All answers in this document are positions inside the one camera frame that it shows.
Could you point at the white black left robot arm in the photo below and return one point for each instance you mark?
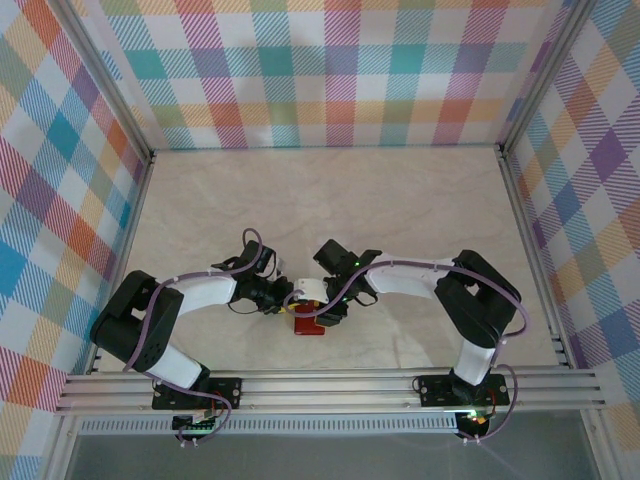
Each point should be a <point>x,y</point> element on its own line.
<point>205,295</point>

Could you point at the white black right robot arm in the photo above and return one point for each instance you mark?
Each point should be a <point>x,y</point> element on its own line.
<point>410,280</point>

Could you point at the controller board with green lights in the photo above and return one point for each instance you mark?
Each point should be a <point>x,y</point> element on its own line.
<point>477,420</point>
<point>197,425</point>

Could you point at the aluminium mounting rail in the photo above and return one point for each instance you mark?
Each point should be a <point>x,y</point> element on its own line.
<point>325,390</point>

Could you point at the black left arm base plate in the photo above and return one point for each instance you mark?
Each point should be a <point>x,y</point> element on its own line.
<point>227,392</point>

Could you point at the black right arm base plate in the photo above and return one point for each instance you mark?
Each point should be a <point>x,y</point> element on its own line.
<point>435,390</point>

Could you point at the aluminium table side rail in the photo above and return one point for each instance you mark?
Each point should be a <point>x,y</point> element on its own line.
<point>535,260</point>
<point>125,255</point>

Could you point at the aluminium frame leg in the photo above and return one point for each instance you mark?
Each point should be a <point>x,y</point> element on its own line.
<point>600,450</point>
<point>60,450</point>

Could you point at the aluminium frame post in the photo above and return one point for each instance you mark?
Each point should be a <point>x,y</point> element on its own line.
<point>107,85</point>
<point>545,75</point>

